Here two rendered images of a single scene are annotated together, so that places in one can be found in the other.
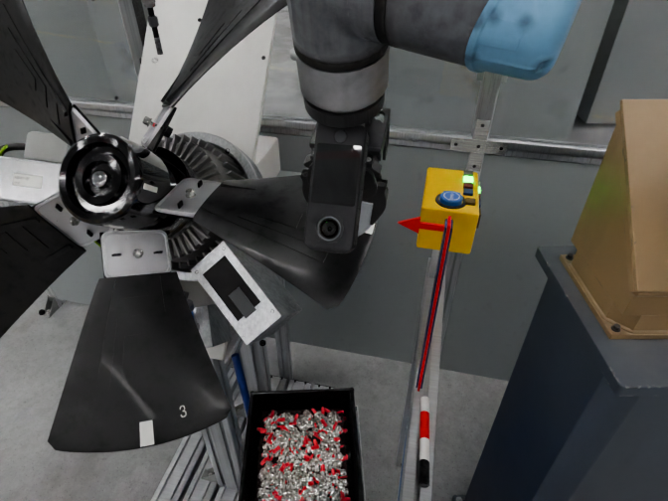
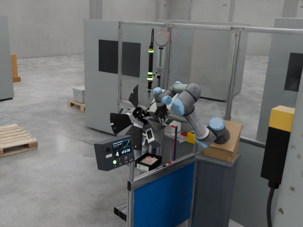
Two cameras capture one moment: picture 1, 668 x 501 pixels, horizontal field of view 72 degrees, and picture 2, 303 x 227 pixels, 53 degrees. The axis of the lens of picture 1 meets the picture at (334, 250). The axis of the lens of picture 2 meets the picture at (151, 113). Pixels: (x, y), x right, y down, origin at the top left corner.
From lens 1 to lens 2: 225 cm
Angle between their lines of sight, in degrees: 34
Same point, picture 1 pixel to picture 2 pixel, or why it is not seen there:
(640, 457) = (206, 183)
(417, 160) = not seen: hidden behind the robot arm
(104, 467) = (113, 197)
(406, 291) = not seen: hidden behind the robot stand
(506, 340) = (236, 203)
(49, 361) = (110, 174)
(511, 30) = (162, 100)
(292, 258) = (154, 125)
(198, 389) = (138, 144)
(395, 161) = not seen: hidden behind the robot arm
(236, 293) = (149, 135)
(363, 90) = (159, 104)
